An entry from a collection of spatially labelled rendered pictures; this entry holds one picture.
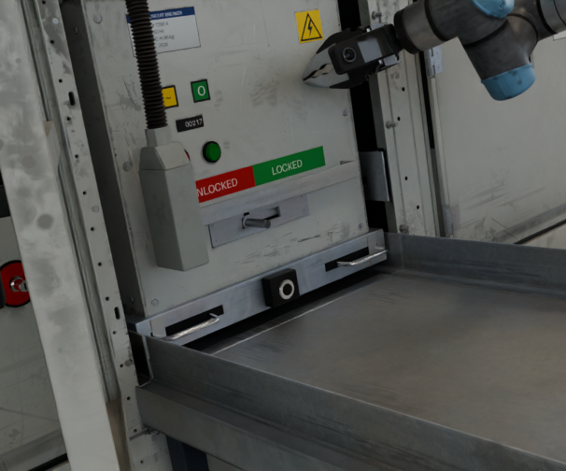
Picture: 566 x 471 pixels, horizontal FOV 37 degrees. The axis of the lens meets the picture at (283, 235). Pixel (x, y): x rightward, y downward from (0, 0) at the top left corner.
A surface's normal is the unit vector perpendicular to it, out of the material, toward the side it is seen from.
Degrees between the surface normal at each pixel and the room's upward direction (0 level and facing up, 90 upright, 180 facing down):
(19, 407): 90
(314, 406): 90
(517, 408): 0
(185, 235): 90
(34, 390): 90
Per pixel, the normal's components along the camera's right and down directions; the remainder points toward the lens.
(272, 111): 0.65, 0.07
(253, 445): -0.74, 0.26
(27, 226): 0.24, 0.18
